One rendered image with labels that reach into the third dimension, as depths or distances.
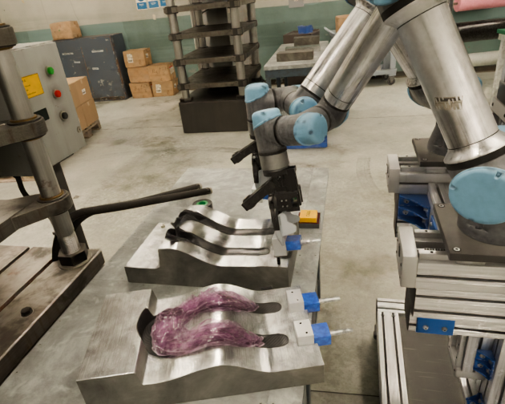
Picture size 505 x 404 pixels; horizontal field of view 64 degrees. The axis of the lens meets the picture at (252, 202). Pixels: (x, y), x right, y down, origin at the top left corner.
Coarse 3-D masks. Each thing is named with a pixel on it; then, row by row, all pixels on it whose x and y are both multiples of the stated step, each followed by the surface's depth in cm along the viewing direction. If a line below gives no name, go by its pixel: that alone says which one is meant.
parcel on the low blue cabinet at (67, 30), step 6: (54, 24) 704; (60, 24) 702; (66, 24) 701; (72, 24) 707; (78, 24) 723; (54, 30) 708; (60, 30) 705; (66, 30) 704; (72, 30) 707; (78, 30) 722; (54, 36) 714; (60, 36) 711; (66, 36) 709; (72, 36) 709; (78, 36) 723
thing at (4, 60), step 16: (0, 64) 108; (16, 64) 112; (0, 80) 110; (16, 80) 112; (16, 96) 112; (16, 112) 114; (32, 112) 117; (32, 144) 119; (32, 160) 121; (48, 160) 124; (48, 176) 124; (48, 192) 126; (64, 224) 132; (64, 240) 134; (64, 256) 136; (80, 256) 138
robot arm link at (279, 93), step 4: (272, 88) 126; (276, 88) 125; (280, 88) 125; (284, 88) 125; (288, 88) 123; (292, 88) 123; (296, 88) 124; (276, 92) 124; (280, 92) 124; (284, 92) 122; (288, 92) 120; (276, 96) 123; (280, 96) 123; (284, 96) 121; (276, 100) 123; (280, 100) 123; (276, 104) 124; (280, 104) 124; (280, 108) 125
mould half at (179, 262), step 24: (216, 216) 133; (144, 240) 134; (168, 240) 119; (216, 240) 123; (240, 240) 124; (264, 240) 122; (144, 264) 122; (168, 264) 118; (192, 264) 116; (216, 264) 114; (240, 264) 113; (264, 264) 111; (288, 264) 110
